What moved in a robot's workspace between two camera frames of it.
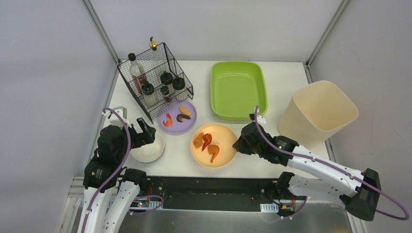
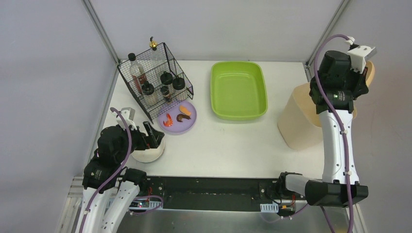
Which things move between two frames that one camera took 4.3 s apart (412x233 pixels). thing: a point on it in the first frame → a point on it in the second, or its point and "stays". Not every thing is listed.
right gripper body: [246, 141] → [360, 81]
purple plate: [178, 127] stays
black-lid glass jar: [179, 83] stays
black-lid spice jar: [147, 88] stays
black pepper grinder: [164, 91] stays
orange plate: [212, 145] → [370, 74]
